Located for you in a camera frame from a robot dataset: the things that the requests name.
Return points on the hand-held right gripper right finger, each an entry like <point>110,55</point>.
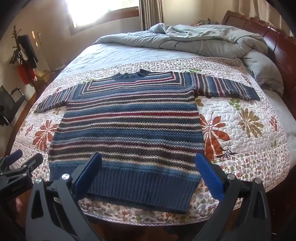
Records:
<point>209,177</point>

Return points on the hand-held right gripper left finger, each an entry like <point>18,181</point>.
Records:
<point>87,172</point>

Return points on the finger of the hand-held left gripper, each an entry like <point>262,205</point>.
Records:
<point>14,155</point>
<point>30,162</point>

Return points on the striped knitted sweater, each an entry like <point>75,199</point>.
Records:
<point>129,129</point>

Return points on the black chair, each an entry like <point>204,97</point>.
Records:
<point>10,104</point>

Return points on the floral quilted bedspread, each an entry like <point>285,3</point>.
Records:
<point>231,129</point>

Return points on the red hanging bag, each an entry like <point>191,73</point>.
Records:
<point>26,74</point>

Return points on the white bed sheet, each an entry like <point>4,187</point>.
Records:
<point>275,104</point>

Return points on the wooden coat rack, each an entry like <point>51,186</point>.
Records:
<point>16,55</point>

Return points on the grey-blue comforter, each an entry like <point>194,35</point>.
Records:
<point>208,41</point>

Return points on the dark wooden headboard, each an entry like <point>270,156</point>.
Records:
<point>268,34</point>

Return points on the window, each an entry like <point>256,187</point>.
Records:
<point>101,14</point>

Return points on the beige striped curtain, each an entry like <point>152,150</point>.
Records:
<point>151,14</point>

